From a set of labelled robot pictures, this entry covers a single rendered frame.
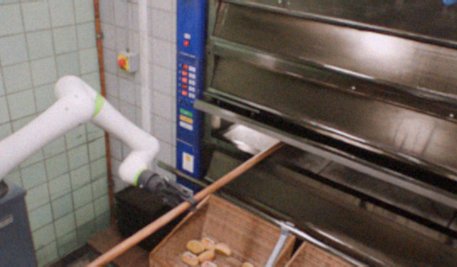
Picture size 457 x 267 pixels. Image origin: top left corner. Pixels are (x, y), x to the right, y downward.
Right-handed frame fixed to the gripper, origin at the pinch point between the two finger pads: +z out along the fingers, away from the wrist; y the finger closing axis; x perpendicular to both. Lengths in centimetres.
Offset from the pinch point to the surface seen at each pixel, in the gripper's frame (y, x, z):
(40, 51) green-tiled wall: -32, -15, -124
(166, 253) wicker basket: 54, -15, -28
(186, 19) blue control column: -58, -51, -50
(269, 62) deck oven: -47, -54, -2
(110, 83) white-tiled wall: -6, -54, -116
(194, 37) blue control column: -50, -51, -44
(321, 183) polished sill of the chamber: 2, -54, 33
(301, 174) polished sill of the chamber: 2, -54, 22
